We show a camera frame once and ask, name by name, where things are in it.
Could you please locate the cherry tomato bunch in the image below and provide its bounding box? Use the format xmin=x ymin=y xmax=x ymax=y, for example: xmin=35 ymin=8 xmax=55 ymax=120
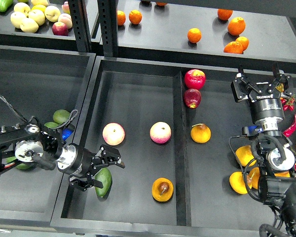
xmin=276 ymin=83 xmax=295 ymax=111

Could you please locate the orange on shelf left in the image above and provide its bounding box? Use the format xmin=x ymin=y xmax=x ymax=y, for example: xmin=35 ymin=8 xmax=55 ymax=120
xmin=117 ymin=10 xmax=126 ymax=26

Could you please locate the dark red apple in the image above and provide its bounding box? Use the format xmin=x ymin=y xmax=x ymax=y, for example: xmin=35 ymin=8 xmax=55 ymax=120
xmin=183 ymin=88 xmax=202 ymax=109

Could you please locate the pale yellow apple right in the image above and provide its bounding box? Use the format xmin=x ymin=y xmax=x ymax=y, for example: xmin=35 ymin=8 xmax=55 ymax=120
xmin=44 ymin=5 xmax=61 ymax=23

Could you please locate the yellow pear right lower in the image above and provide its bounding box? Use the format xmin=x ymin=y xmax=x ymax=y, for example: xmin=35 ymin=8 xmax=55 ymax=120
xmin=229 ymin=171 xmax=248 ymax=195

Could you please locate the yellow pear far right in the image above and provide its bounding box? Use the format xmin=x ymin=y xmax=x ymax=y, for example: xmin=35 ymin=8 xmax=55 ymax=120
xmin=274 ymin=171 xmax=291 ymax=178

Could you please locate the pink peach on shelf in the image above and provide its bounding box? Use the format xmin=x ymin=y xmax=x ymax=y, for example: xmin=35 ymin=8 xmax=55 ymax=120
xmin=58 ymin=13 xmax=73 ymax=29

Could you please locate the yellow pear middle right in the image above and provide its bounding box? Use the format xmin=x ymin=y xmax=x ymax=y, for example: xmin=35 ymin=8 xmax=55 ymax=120
xmin=249 ymin=167 xmax=260 ymax=190

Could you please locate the yellow pear right upper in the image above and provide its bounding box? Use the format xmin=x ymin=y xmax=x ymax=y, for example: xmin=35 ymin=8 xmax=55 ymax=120
xmin=235 ymin=145 xmax=254 ymax=167

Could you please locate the black left tray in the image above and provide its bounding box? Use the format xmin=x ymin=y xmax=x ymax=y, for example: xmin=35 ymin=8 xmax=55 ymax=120
xmin=0 ymin=46 xmax=96 ymax=229

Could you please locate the pink yellow apple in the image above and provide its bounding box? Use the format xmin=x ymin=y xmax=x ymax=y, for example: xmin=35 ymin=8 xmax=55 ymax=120
xmin=149 ymin=121 xmax=171 ymax=144
xmin=102 ymin=122 xmax=125 ymax=146

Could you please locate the black tray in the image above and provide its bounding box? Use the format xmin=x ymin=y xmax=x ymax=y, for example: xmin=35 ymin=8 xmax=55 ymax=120
xmin=0 ymin=46 xmax=96 ymax=229
xmin=51 ymin=59 xmax=274 ymax=237

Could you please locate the pink yellow apple left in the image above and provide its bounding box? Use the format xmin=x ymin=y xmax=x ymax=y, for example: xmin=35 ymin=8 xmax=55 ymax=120
xmin=102 ymin=122 xmax=125 ymax=146

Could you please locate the bright red apple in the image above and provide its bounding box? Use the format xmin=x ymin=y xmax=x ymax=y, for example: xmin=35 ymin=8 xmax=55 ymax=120
xmin=184 ymin=69 xmax=206 ymax=90

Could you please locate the green avocado far left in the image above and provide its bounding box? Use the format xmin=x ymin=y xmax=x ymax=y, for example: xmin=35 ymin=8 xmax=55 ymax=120
xmin=6 ymin=157 xmax=34 ymax=170

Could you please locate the dark green avocado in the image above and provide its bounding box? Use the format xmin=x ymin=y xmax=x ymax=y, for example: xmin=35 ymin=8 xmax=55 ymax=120
xmin=94 ymin=168 xmax=112 ymax=198

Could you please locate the pink yellow apple middle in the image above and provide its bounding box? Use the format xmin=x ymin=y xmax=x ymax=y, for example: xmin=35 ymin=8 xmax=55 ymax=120
xmin=149 ymin=121 xmax=171 ymax=144

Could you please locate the orange on shelf small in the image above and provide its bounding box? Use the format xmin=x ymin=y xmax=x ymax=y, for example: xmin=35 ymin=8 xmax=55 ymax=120
xmin=235 ymin=37 xmax=250 ymax=51

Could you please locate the orange on shelf lower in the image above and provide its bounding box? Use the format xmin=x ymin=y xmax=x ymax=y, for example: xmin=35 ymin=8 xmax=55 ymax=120
xmin=223 ymin=41 xmax=244 ymax=54

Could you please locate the pale yellow apple left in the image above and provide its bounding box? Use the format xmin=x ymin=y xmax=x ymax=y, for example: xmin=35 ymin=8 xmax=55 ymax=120
xmin=10 ymin=12 xmax=27 ymax=29

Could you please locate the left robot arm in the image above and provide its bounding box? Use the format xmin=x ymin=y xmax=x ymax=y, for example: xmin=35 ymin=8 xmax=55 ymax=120
xmin=0 ymin=95 xmax=125 ymax=191

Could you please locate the pale yellow apple centre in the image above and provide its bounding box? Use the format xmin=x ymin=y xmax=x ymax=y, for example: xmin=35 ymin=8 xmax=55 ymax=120
xmin=28 ymin=9 xmax=45 ymax=26

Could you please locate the pale yellow apple front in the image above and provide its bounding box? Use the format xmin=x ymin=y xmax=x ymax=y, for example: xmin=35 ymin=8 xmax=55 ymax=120
xmin=20 ymin=18 xmax=39 ymax=33

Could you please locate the green avocado top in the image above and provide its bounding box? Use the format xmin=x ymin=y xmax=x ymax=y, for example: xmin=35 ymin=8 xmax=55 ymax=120
xmin=53 ymin=109 xmax=71 ymax=124

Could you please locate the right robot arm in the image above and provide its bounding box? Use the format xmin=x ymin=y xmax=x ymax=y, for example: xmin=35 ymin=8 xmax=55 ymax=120
xmin=231 ymin=63 xmax=296 ymax=237

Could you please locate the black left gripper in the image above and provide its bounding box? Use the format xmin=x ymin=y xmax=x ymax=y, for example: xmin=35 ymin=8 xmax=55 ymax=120
xmin=61 ymin=143 xmax=125 ymax=192

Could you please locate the black shelf post right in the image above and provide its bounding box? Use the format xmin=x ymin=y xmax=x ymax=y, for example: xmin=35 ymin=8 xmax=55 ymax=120
xmin=97 ymin=0 xmax=118 ymax=57

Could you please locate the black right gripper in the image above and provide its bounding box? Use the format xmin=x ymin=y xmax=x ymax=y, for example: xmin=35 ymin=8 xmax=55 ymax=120
xmin=231 ymin=62 xmax=293 ymax=123

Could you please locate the orange on shelf centre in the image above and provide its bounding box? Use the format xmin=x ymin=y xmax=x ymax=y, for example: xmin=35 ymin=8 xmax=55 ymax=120
xmin=187 ymin=28 xmax=202 ymax=43

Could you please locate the red chili pepper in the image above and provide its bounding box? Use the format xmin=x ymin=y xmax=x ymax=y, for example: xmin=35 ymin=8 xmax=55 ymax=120
xmin=283 ymin=114 xmax=296 ymax=137

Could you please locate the black shelf post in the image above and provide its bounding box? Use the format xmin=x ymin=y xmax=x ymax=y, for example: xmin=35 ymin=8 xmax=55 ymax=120
xmin=97 ymin=0 xmax=118 ymax=57
xmin=68 ymin=0 xmax=92 ymax=53

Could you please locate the orange on shelf top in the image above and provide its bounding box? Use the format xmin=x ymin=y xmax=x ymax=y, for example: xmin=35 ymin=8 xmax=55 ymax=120
xmin=217 ymin=9 xmax=233 ymax=21

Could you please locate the large orange on shelf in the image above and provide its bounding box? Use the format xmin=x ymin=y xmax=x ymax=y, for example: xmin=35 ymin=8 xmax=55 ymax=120
xmin=227 ymin=17 xmax=246 ymax=36

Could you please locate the black shelf post left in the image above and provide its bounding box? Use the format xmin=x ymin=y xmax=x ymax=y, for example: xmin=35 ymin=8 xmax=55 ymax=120
xmin=68 ymin=0 xmax=92 ymax=53

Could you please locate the red apple on shelf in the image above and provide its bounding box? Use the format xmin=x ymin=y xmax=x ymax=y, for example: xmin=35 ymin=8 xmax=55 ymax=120
xmin=52 ymin=22 xmax=69 ymax=36

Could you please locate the green avocado middle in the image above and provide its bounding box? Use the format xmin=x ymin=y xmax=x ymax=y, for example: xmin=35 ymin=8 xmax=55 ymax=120
xmin=44 ymin=121 xmax=59 ymax=129

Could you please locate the black centre tray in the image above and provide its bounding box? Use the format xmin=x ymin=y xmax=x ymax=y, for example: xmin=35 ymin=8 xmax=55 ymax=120
xmin=51 ymin=59 xmax=274 ymax=237

